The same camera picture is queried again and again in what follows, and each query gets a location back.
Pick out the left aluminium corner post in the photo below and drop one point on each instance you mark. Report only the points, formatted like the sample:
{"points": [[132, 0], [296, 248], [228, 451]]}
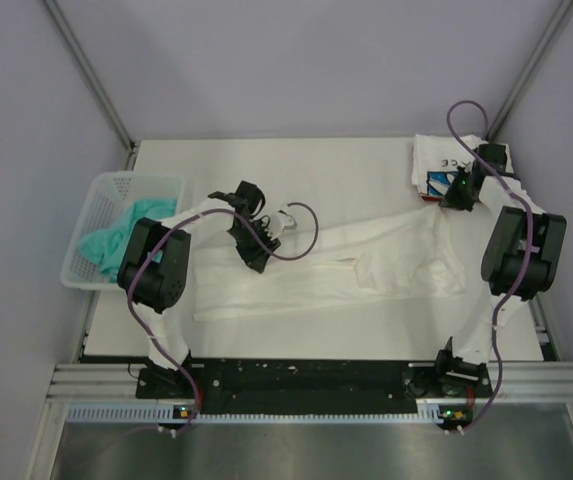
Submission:
{"points": [[87, 72]]}

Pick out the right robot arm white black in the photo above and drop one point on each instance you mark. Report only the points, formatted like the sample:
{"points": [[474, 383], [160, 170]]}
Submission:
{"points": [[522, 254]]}

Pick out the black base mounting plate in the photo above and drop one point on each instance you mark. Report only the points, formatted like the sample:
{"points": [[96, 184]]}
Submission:
{"points": [[313, 387]]}

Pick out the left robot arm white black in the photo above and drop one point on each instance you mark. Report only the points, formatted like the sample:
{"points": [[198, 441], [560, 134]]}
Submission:
{"points": [[156, 269]]}

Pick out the white floral print t-shirt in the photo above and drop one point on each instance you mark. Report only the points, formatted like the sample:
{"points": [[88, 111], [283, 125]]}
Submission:
{"points": [[398, 257]]}

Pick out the aluminium corner post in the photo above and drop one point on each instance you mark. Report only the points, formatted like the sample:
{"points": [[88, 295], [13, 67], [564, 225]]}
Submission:
{"points": [[544, 45], [87, 72]]}

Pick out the right aluminium corner post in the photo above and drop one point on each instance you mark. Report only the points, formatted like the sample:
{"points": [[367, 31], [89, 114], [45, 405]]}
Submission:
{"points": [[544, 45]]}

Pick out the white plastic laundry basket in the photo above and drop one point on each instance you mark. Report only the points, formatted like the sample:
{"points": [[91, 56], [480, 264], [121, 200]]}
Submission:
{"points": [[109, 196]]}

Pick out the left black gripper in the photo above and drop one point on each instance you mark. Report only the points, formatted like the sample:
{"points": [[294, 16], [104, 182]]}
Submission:
{"points": [[256, 257]]}

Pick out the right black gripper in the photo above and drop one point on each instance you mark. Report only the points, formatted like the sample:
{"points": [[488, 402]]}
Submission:
{"points": [[451, 200]]}

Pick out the grey slotted cable duct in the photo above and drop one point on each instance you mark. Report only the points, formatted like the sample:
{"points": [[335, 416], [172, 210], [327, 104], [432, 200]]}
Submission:
{"points": [[173, 413]]}

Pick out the teal t-shirt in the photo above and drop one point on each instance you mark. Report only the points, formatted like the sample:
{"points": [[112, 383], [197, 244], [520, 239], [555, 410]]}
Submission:
{"points": [[105, 248]]}

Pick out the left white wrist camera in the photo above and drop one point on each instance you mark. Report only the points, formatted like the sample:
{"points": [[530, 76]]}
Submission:
{"points": [[281, 221]]}

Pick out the folded white daisy t-shirt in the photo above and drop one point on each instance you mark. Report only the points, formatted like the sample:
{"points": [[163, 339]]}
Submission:
{"points": [[436, 160]]}

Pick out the aluminium front frame rail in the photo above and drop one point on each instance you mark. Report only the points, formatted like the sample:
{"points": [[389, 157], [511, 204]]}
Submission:
{"points": [[522, 382]]}

